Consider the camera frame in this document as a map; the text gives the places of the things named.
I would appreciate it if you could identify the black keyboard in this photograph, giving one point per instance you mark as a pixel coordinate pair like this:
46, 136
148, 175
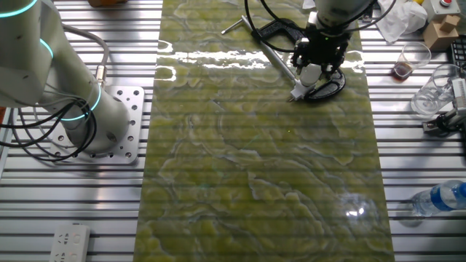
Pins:
459, 52

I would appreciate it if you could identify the grey emergency stop box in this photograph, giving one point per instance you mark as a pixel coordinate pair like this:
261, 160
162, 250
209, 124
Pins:
437, 9

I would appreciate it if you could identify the black C-clamp with steel screw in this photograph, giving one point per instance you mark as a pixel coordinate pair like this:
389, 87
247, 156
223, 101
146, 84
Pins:
284, 27

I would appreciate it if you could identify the plastic cup with brown liquid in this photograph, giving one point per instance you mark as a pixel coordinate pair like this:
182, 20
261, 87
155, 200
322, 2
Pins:
411, 60

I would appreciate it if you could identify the empty clear plastic cup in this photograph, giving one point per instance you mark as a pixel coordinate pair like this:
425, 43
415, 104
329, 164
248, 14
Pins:
433, 94

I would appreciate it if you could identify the small tan wooden block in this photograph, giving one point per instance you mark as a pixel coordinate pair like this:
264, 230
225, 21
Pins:
449, 22

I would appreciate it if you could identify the white lamp socket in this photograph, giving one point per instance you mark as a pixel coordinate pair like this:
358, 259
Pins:
298, 91

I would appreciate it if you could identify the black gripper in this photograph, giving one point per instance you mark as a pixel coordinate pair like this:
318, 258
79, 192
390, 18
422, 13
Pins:
322, 45

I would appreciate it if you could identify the crumpled white tissue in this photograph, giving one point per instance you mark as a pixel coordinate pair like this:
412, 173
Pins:
400, 18

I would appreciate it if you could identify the white power strip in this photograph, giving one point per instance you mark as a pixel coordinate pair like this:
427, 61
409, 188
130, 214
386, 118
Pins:
69, 244

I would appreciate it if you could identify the small white crumpled paper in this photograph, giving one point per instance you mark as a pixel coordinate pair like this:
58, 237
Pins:
308, 3

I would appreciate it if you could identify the green marble pattern mat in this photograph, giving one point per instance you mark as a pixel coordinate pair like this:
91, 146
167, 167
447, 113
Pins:
255, 163

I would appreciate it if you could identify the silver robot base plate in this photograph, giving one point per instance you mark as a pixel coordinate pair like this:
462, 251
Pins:
133, 120

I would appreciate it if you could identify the silver camera on black clamp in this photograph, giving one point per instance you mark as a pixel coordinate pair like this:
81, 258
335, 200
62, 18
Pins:
459, 94

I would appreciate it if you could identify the water bottle with blue cap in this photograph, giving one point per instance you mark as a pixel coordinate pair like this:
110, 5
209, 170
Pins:
437, 198

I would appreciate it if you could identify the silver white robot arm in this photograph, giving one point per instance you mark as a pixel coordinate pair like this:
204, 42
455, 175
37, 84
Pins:
29, 54

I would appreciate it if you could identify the small cardboard box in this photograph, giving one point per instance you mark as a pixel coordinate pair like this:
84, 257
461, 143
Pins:
438, 38

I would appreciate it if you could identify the white light bulb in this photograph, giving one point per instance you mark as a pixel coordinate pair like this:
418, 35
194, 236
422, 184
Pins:
310, 74

